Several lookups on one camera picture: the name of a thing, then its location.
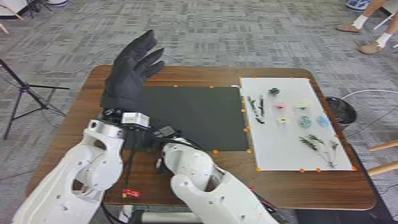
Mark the blue flower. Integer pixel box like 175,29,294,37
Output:
315,115,331,129

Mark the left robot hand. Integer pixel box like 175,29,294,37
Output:
100,29,168,113

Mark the pale grey bar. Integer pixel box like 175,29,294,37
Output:
127,210,205,224

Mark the white sheet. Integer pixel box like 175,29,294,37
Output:
239,77,360,173

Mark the dark green sprig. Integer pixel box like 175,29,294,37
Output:
255,94,267,125
246,95,258,117

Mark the blue and white vase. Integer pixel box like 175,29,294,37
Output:
345,0,374,13

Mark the person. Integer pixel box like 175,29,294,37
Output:
335,0,398,55

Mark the black round stool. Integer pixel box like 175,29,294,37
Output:
324,96,360,126

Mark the wooden chair leg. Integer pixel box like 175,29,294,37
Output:
367,161,398,177
368,139,398,153

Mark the black tripod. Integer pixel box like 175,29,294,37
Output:
0,59,72,141

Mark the dark mat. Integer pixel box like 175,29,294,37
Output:
137,85,251,153

